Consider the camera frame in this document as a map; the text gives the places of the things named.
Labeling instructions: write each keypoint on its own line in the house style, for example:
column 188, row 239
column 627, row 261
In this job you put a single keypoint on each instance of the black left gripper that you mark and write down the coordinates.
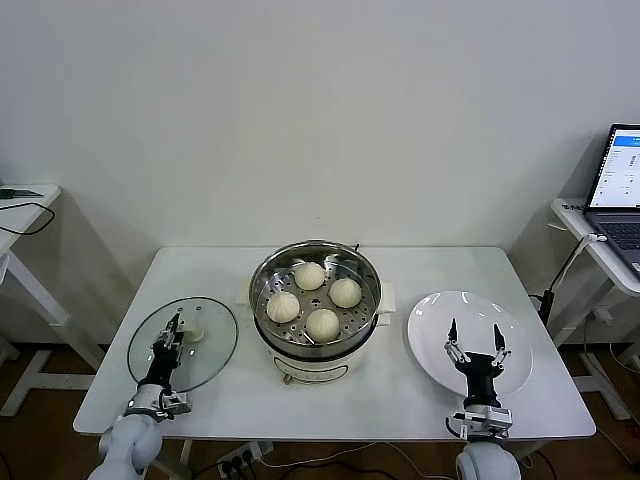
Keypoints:
column 165, row 362

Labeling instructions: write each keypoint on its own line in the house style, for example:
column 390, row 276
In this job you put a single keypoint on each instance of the cream electric cooker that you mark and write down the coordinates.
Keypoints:
column 310, row 367

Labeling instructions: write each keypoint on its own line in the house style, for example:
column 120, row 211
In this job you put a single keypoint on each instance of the white round plate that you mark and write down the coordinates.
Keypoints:
column 427, row 320

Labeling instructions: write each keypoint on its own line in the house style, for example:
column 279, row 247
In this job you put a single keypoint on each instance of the white power strip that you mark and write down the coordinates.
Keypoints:
column 240, row 457

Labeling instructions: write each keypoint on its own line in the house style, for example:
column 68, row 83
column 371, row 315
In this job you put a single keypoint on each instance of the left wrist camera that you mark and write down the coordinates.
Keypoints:
column 177, row 402

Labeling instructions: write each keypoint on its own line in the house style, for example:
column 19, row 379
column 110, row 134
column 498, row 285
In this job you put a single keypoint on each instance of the stainless steel steamer basket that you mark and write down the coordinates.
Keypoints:
column 265, row 280

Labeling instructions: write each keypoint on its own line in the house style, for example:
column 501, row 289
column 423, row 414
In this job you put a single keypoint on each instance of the white steamed baozi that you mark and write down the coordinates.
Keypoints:
column 309, row 276
column 283, row 306
column 345, row 293
column 323, row 324

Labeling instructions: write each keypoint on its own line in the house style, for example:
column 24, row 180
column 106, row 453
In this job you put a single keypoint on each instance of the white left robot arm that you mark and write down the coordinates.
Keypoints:
column 130, row 440

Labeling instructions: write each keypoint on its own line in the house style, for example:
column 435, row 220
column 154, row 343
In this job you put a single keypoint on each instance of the white laptop side table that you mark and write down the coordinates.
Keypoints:
column 570, row 220

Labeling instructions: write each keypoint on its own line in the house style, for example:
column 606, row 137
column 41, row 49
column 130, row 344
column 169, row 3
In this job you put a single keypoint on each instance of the round glass lid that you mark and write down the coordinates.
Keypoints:
column 210, row 325

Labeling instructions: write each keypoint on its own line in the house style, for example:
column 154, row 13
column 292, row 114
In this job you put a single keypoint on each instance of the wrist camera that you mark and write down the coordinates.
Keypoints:
column 177, row 402
column 487, row 422

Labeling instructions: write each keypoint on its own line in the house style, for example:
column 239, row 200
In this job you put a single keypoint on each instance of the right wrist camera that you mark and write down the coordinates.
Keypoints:
column 487, row 422

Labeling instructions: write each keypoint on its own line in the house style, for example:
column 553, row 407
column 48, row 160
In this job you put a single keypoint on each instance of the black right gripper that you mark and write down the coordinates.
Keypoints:
column 480, row 375

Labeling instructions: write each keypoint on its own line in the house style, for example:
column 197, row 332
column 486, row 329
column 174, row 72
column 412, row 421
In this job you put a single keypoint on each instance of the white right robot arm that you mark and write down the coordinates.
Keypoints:
column 487, row 460

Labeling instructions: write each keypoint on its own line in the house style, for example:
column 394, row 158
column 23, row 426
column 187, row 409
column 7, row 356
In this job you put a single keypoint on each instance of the dark flat device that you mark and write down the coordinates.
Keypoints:
column 20, row 193

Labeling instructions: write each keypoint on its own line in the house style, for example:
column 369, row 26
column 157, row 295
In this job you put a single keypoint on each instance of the grey open laptop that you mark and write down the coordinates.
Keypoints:
column 620, row 165

